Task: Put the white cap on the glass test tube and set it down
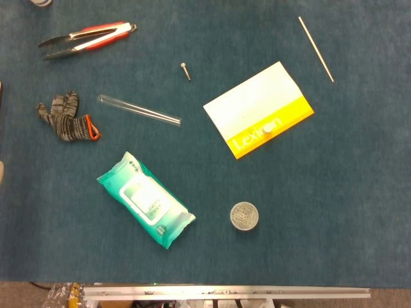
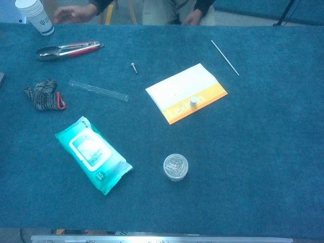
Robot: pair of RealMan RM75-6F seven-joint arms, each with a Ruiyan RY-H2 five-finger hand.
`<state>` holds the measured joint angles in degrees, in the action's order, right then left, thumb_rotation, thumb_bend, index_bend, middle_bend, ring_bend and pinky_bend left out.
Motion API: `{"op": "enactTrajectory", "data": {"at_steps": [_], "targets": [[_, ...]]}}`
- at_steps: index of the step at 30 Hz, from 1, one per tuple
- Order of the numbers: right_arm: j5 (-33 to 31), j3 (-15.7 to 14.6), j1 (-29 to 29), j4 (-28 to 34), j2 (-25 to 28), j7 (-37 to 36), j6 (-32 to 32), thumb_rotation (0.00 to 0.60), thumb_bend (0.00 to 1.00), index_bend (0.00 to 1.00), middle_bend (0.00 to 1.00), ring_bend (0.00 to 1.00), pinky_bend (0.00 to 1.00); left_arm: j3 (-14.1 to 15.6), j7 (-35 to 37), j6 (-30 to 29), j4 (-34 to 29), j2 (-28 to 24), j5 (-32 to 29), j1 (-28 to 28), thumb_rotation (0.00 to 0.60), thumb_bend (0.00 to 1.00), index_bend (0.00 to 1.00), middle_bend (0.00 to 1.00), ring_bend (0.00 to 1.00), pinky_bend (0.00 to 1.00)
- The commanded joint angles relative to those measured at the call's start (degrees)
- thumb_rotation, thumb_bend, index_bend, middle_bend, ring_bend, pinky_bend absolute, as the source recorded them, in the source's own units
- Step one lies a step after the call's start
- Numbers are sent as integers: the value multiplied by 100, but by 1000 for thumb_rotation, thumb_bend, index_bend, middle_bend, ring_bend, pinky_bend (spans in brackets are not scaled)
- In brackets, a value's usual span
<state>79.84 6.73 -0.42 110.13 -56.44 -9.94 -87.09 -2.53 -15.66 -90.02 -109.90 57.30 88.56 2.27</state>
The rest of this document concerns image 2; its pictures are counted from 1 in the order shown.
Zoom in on clear glass test tube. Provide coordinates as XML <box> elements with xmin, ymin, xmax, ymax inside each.
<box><xmin>68</xmin><ymin>80</ymin><xmax>129</xmax><ymax>102</ymax></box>

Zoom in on white orange Lexicon booklet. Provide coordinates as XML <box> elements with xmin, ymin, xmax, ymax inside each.
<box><xmin>145</xmin><ymin>63</ymin><xmax>228</xmax><ymax>126</ymax></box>

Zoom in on clear round clip container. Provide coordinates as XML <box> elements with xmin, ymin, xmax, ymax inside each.
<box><xmin>163</xmin><ymin>153</ymin><xmax>189</xmax><ymax>182</ymax></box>

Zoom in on teal wet wipes pack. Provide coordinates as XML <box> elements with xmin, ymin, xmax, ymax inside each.
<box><xmin>54</xmin><ymin>115</ymin><xmax>134</xmax><ymax>196</ymax></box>

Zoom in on thin white rod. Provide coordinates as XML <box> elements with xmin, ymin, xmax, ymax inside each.
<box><xmin>211</xmin><ymin>39</ymin><xmax>240</xmax><ymax>76</ymax></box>

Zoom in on blue table cloth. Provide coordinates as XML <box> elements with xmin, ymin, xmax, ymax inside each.
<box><xmin>0</xmin><ymin>22</ymin><xmax>324</xmax><ymax>240</ymax></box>

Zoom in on seated person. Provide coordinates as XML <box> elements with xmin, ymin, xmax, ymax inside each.
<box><xmin>54</xmin><ymin>0</ymin><xmax>216</xmax><ymax>26</ymax></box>

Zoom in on wooden chair legs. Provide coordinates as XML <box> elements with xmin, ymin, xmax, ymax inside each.
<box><xmin>100</xmin><ymin>0</ymin><xmax>137</xmax><ymax>25</ymax></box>

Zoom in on red steel kitchen tongs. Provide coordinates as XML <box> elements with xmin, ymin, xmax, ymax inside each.
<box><xmin>35</xmin><ymin>41</ymin><xmax>105</xmax><ymax>63</ymax></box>

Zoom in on grey knit work glove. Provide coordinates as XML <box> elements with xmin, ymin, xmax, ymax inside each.
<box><xmin>24</xmin><ymin>78</ymin><xmax>67</xmax><ymax>111</ymax></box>

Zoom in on blue fabric covered bench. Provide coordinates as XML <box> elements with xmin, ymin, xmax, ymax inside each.
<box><xmin>214</xmin><ymin>0</ymin><xmax>324</xmax><ymax>26</ymax></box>

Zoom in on white paper cup stack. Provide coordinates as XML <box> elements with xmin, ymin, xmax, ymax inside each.
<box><xmin>15</xmin><ymin>0</ymin><xmax>55</xmax><ymax>36</ymax></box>

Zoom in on black tripod leg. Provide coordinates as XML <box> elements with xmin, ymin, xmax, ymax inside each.
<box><xmin>272</xmin><ymin>0</ymin><xmax>297</xmax><ymax>26</ymax></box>

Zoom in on aluminium rail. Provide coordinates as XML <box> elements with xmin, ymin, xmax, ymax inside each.
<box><xmin>30</xmin><ymin>234</ymin><xmax>294</xmax><ymax>243</ymax></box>

